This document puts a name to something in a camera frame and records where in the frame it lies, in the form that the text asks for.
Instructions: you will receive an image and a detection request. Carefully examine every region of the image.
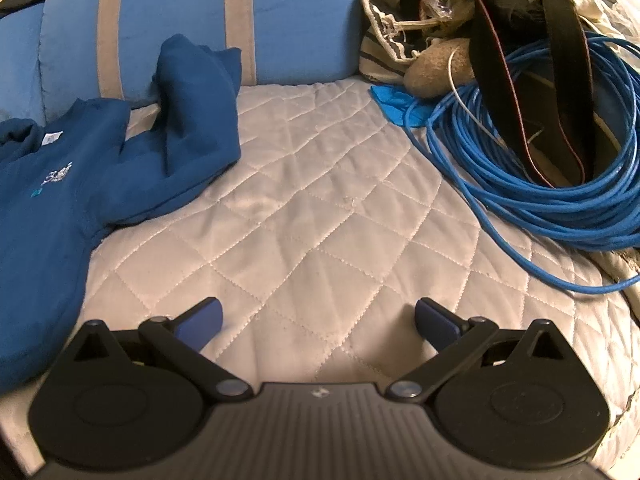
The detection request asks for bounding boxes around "blue grey-striped cushion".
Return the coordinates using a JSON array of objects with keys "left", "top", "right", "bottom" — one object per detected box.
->
[{"left": 0, "top": 0, "right": 363, "bottom": 121}]

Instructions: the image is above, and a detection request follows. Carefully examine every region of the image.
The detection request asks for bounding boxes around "thin white wire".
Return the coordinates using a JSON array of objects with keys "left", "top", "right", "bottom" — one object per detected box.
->
[{"left": 447, "top": 47, "right": 506, "bottom": 141}]

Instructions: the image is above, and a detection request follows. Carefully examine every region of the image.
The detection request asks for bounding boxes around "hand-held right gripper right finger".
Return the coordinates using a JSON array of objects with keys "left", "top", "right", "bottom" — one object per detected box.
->
[{"left": 387, "top": 297, "right": 583, "bottom": 403}]

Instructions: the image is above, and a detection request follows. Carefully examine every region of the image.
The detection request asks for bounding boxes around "black red-edged strap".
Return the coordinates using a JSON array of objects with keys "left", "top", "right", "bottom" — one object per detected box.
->
[{"left": 470, "top": 0, "right": 596, "bottom": 188}]

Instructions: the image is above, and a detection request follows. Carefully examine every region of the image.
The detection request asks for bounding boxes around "blue coiled cable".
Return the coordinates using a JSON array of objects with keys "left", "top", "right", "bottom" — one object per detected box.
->
[{"left": 405, "top": 30, "right": 640, "bottom": 296}]

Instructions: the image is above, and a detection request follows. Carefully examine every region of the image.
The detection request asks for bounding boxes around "blue sweatshirt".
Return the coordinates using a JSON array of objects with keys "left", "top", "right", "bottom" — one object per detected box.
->
[{"left": 0, "top": 34, "right": 243, "bottom": 396}]

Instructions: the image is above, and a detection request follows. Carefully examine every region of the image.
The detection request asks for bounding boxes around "white quilted mattress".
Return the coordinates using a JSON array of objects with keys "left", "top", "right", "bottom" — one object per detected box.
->
[{"left": 0, "top": 80, "right": 640, "bottom": 471}]

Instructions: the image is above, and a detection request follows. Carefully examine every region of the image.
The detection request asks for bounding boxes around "white crumpled cloth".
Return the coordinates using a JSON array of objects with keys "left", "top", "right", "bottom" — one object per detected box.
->
[{"left": 572, "top": 0, "right": 640, "bottom": 56}]

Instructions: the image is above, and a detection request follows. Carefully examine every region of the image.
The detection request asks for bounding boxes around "beige plush toy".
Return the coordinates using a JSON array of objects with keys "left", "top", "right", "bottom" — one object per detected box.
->
[{"left": 404, "top": 37, "right": 478, "bottom": 98}]

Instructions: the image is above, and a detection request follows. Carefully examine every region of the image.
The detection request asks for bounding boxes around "bright blue cloth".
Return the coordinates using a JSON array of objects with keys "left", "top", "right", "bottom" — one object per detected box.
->
[{"left": 370, "top": 84, "right": 431, "bottom": 128}]

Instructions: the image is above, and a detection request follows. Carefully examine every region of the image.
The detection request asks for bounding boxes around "striped canvas bag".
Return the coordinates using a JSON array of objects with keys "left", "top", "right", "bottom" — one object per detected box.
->
[{"left": 359, "top": 0, "right": 481, "bottom": 86}]

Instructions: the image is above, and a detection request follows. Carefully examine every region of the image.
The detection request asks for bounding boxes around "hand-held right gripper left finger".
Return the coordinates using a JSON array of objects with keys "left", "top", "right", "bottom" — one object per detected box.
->
[{"left": 60, "top": 297, "right": 253, "bottom": 403}]

